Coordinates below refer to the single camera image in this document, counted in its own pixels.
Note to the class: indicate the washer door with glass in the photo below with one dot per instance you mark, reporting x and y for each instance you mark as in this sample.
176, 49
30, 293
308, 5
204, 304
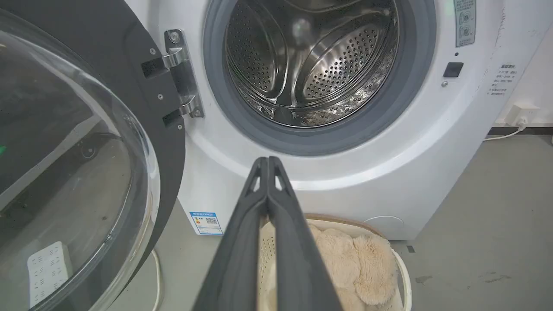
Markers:
82, 164

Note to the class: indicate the white front-load washing machine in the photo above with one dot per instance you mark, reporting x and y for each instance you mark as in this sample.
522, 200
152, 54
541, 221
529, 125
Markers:
389, 164

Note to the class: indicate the white power strip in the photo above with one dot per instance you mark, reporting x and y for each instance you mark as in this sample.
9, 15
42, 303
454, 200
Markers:
47, 272

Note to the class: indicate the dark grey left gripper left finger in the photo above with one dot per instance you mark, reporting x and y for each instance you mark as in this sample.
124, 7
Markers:
242, 250

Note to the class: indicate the white wall plug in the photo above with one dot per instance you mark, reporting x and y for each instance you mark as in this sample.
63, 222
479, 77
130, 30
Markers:
521, 114

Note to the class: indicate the metal door hinge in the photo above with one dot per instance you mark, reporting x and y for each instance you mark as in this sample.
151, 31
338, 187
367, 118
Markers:
181, 73

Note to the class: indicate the beige fluffy plush item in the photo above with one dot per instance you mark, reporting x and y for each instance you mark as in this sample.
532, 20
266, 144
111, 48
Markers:
358, 268

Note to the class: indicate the white plastic laundry basket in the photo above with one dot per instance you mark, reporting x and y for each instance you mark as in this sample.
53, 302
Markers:
399, 276

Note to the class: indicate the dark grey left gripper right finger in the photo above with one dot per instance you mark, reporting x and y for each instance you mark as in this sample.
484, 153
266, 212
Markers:
298, 259

